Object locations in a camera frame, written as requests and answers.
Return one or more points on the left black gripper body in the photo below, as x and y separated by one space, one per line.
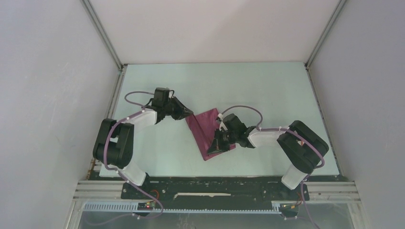
174 109

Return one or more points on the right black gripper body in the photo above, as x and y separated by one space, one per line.
225 138

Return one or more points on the maroon satin cloth napkin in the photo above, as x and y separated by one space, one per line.
202 127

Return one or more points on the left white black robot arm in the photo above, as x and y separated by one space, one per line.
115 140

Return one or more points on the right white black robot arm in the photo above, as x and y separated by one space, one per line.
303 147

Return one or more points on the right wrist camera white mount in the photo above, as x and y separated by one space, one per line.
220 120

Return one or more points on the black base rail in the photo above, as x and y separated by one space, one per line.
232 193

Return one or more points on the left aluminium corner post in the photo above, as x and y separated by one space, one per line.
90 10

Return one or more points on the aluminium corner post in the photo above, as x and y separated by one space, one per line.
90 10
329 25

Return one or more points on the white cable duct strip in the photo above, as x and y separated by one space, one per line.
139 207

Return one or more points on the right aluminium corner post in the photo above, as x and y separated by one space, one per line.
329 25

